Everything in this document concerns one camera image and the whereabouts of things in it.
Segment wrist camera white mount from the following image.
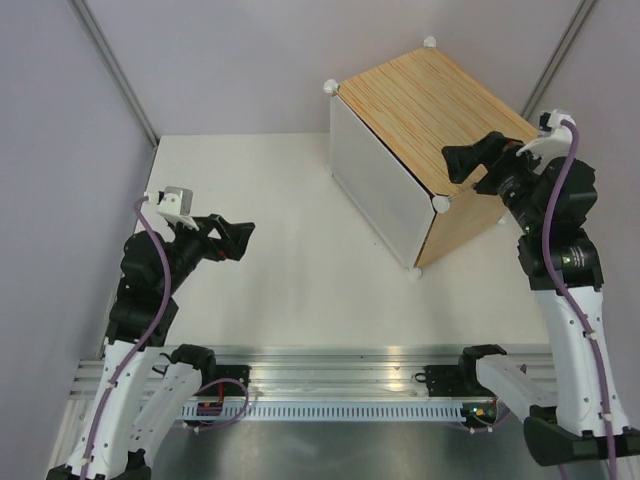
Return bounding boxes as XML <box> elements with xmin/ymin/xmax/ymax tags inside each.
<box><xmin>144</xmin><ymin>186</ymin><xmax>199</xmax><ymax>231</ymax></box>
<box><xmin>516</xmin><ymin>109</ymin><xmax>575</xmax><ymax>159</ymax></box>

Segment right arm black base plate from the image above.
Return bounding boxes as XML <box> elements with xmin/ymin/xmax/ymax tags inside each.
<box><xmin>413</xmin><ymin>365</ymin><xmax>471</xmax><ymax>397</ymax></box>

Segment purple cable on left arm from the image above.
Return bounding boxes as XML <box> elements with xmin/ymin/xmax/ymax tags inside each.
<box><xmin>82</xmin><ymin>195</ymin><xmax>250</xmax><ymax>476</ymax></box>

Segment white translucent cabinet door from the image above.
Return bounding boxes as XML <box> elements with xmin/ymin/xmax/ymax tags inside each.
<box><xmin>330</xmin><ymin>96</ymin><xmax>435</xmax><ymax>269</ymax></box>

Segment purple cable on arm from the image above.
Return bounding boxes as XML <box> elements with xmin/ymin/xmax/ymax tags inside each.
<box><xmin>82</xmin><ymin>195</ymin><xmax>250</xmax><ymax>476</ymax></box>
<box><xmin>543</xmin><ymin>118</ymin><xmax>619</xmax><ymax>480</ymax></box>

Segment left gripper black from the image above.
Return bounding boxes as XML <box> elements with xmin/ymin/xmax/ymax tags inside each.
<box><xmin>158</xmin><ymin>212</ymin><xmax>254</xmax><ymax>294</ymax></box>

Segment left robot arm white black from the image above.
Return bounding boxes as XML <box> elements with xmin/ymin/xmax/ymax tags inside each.
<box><xmin>47</xmin><ymin>214</ymin><xmax>255</xmax><ymax>479</ymax></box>

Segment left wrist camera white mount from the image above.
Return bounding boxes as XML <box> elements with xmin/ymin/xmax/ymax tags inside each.
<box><xmin>144</xmin><ymin>186</ymin><xmax>199</xmax><ymax>231</ymax></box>

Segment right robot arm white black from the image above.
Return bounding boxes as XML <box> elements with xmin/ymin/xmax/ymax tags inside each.
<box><xmin>442</xmin><ymin>132</ymin><xmax>639</xmax><ymax>475</ymax></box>

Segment white slotted cable duct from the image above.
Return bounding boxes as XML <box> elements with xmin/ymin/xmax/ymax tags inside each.
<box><xmin>178</xmin><ymin>400</ymin><xmax>466</xmax><ymax>424</ymax></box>

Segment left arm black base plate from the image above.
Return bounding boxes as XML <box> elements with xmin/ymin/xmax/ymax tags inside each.
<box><xmin>209</xmin><ymin>363</ymin><xmax>251</xmax><ymax>399</ymax></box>

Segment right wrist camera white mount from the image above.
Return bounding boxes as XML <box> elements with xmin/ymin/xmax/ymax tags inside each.
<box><xmin>516</xmin><ymin>109</ymin><xmax>575</xmax><ymax>159</ymax></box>

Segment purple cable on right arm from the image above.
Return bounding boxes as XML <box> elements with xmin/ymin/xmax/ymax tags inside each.
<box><xmin>543</xmin><ymin>118</ymin><xmax>619</xmax><ymax>480</ymax></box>

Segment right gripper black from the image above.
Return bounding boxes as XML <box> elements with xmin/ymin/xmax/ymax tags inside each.
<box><xmin>442</xmin><ymin>130</ymin><xmax>553</xmax><ymax>233</ymax></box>

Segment wooden two-shelf shoe cabinet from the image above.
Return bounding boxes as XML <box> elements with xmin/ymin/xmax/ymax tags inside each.
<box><xmin>323</xmin><ymin>36</ymin><xmax>534</xmax><ymax>275</ymax></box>

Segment aluminium rail frame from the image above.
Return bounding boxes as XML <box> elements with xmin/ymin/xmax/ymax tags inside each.
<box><xmin>69</xmin><ymin>357</ymin><xmax>616</xmax><ymax>401</ymax></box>

